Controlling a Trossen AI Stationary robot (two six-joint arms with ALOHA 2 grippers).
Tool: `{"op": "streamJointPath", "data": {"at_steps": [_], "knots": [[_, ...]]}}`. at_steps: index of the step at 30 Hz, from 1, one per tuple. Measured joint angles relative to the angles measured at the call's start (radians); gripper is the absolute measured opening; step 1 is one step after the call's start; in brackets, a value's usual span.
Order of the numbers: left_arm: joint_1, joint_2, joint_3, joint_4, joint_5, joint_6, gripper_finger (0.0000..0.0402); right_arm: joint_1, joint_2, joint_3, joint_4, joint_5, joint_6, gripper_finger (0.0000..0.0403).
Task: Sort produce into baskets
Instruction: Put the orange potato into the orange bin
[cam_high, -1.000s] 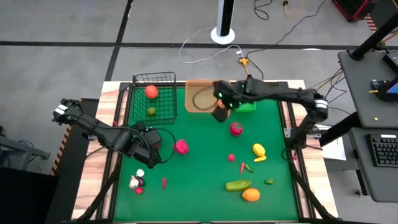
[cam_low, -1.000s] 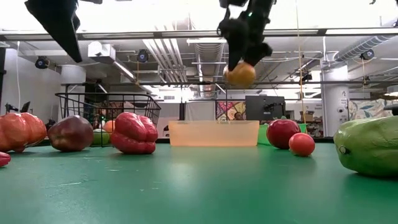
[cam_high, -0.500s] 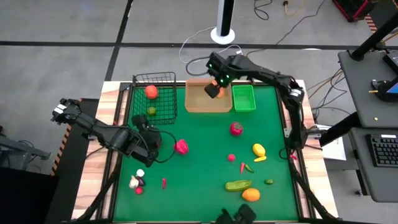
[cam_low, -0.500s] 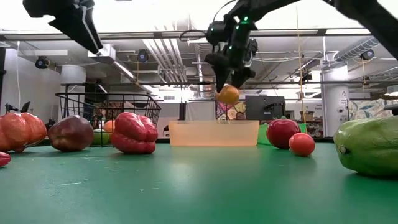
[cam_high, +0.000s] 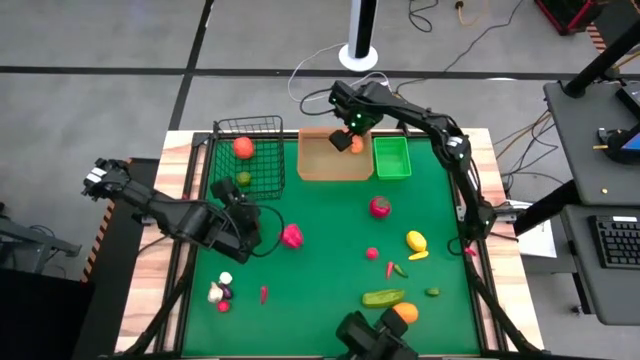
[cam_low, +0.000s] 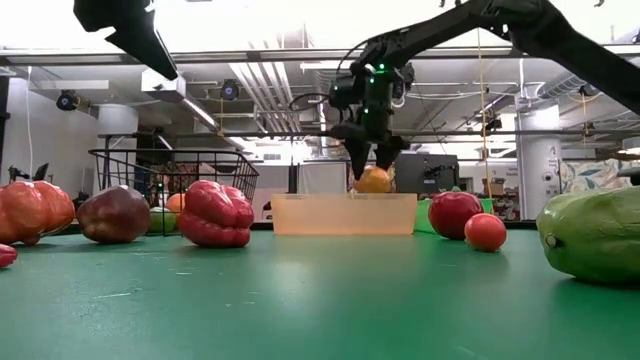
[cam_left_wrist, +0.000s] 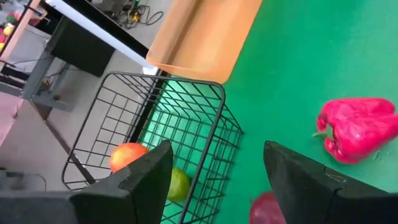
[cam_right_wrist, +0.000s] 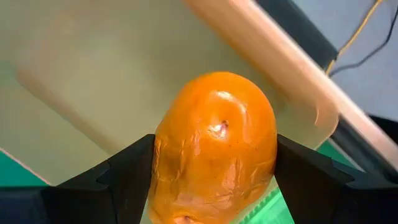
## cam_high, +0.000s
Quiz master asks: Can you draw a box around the orange floor cable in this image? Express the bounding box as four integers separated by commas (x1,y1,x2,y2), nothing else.
453,0,489,27

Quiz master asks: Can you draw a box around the orange-red peach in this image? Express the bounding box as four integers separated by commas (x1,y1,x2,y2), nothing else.
232,136,256,161

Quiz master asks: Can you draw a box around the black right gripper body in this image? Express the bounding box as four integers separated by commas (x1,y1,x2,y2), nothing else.
328,79,359,153

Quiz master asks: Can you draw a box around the grey metal stand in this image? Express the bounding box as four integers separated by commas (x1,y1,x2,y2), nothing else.
0,202,84,274

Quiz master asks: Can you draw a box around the black cable bundle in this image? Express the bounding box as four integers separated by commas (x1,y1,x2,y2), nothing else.
492,112,564,194

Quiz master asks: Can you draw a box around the white paper sheet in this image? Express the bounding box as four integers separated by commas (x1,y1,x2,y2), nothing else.
509,199,558,259

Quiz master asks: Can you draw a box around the white floor cable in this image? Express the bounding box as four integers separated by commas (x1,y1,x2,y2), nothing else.
287,42,393,104

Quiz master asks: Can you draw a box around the black laptop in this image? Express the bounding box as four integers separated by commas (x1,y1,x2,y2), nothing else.
615,82,640,120

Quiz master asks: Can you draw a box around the black desk device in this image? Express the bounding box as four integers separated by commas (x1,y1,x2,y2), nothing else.
593,122,640,165

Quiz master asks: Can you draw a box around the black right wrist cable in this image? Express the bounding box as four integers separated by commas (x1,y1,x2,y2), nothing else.
298,87,336,118

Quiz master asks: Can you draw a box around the small green plastic basket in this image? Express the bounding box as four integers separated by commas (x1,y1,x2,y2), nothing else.
373,136,413,181

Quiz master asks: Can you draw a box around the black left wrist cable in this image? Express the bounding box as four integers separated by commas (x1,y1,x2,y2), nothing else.
249,202,287,259

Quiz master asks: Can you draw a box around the green cucumber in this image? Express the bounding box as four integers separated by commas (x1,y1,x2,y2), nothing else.
361,288,406,309

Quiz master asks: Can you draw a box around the long orange cable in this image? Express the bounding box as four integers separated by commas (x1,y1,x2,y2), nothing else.
494,110,551,161

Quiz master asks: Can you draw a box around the black post with hazard stripes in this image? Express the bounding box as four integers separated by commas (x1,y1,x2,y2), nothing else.
72,157,161,360

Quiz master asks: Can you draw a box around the black wire basket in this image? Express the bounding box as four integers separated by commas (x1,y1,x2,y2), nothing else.
212,116,286,203

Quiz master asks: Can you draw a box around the black and white tower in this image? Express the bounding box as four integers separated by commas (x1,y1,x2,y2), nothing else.
338,0,380,73

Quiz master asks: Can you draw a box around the red and black crate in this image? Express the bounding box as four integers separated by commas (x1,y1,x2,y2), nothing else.
533,0,609,36

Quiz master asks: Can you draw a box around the yellow lemon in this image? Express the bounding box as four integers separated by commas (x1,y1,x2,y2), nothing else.
405,229,429,253

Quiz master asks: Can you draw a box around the black looped floor cable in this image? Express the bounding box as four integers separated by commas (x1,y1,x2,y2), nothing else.
407,0,441,34

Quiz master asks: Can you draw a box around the red fruit with green calyx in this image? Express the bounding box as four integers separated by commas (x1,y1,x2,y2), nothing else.
369,195,392,220

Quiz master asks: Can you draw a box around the black keyboard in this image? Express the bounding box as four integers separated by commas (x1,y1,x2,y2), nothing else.
589,214,640,270

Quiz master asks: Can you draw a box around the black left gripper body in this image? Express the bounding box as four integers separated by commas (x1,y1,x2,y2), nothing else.
209,177,264,265

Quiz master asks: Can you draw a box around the dark floor box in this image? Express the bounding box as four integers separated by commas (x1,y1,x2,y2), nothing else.
0,269,96,360

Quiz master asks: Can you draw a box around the black aluminium table frame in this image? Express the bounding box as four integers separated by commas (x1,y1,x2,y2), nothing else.
117,130,544,360

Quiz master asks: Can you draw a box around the black diagonal post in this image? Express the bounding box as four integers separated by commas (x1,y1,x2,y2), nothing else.
513,179,584,237

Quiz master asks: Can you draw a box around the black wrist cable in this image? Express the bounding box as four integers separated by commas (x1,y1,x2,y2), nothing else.
298,87,336,118
249,202,287,259

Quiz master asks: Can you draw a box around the grey desk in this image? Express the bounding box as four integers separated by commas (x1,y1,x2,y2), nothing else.
543,79,640,326

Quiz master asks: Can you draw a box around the yellow-orange mango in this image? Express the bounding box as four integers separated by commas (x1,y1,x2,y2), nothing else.
392,301,420,325

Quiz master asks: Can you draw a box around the green felt table mat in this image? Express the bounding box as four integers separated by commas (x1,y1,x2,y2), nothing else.
182,137,482,357

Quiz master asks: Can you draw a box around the orange translucent plastic bin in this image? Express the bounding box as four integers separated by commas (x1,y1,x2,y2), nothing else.
297,127,375,182

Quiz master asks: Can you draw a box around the black upright pole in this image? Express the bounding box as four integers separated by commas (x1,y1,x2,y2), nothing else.
563,17,640,99

